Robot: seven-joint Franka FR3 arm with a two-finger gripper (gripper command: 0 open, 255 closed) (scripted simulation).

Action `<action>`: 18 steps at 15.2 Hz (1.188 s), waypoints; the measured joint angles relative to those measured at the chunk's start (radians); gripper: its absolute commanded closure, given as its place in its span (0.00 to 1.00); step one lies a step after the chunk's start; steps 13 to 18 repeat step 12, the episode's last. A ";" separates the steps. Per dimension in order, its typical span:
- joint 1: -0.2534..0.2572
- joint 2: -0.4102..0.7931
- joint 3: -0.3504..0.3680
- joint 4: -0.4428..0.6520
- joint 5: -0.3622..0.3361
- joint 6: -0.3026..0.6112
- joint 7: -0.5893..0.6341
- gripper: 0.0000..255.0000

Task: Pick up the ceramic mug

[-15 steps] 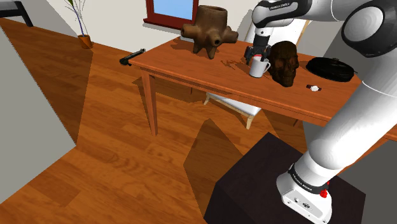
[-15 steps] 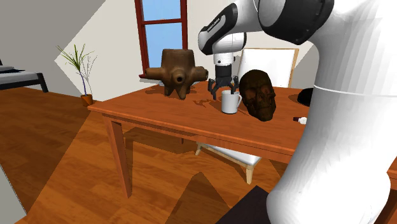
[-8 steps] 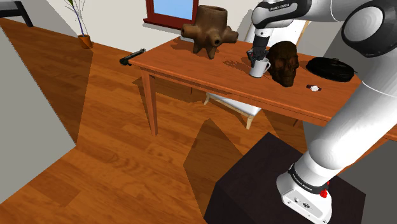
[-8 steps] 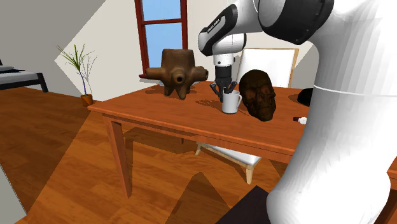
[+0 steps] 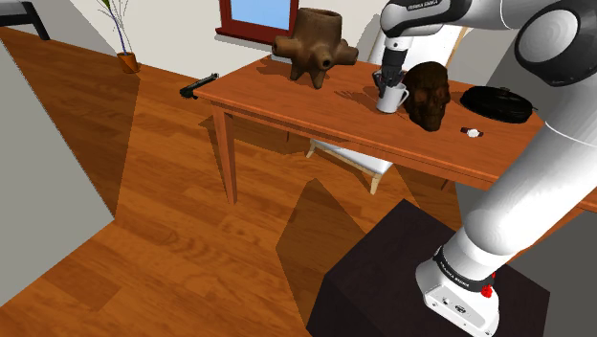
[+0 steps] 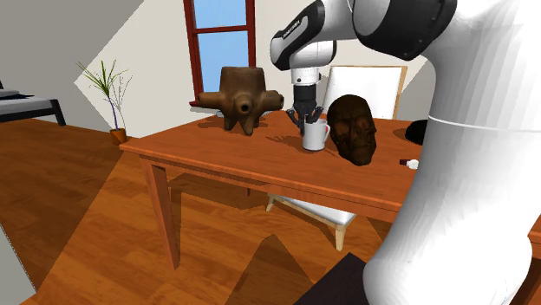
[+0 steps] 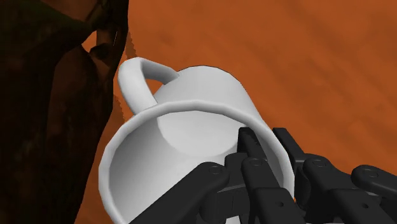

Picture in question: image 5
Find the black furniture piece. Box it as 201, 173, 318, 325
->
0, 0, 52, 42

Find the black round flat disc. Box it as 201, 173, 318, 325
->
459, 85, 535, 124

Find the red framed window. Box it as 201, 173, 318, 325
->
215, 0, 300, 46

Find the brown stump-shaped vase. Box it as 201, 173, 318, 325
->
272, 8, 360, 90

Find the black long brush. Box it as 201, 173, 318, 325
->
179, 72, 220, 101

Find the potted plant in orange pot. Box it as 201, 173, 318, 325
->
97, 0, 142, 75

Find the dark brown skull figure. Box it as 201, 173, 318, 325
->
402, 61, 453, 133

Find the wooden table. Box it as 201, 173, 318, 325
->
192, 55, 597, 214

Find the white mug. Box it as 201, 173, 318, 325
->
375, 81, 410, 115

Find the white chair with wooden legs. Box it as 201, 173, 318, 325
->
305, 24, 473, 195

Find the dark robot stand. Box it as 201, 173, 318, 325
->
305, 198, 551, 337

